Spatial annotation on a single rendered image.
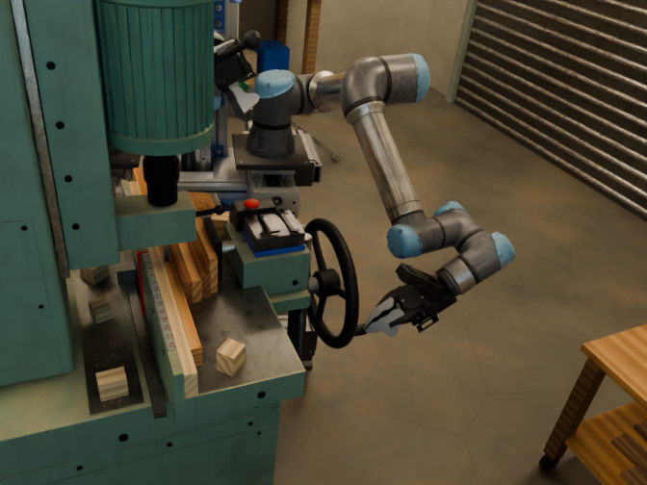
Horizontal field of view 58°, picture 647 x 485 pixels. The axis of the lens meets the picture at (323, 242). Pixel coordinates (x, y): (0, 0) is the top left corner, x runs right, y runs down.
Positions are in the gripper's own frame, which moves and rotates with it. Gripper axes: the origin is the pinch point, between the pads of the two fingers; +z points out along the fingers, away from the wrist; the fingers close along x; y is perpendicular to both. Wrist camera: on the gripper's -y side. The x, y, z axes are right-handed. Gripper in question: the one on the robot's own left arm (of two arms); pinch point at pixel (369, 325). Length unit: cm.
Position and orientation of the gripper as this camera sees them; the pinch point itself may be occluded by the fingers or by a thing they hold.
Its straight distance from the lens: 128.0
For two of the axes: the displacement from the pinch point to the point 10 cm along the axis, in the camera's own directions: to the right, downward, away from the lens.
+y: 3.7, 6.5, 6.6
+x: -3.8, -5.4, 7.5
